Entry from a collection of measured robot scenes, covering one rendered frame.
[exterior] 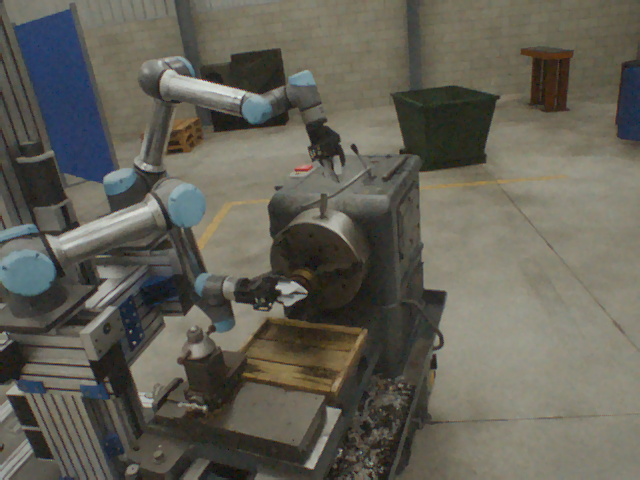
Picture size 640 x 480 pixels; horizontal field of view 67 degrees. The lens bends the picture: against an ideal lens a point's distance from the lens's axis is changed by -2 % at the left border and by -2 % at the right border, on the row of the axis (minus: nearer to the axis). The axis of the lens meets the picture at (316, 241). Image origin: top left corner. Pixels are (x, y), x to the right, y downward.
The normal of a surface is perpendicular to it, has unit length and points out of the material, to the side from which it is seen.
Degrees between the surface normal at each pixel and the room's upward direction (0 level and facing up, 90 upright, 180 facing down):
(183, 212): 89
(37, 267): 91
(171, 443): 0
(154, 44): 90
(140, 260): 90
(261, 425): 0
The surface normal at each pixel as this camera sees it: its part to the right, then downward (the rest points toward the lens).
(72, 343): -0.22, 0.41
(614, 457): -0.11, -0.91
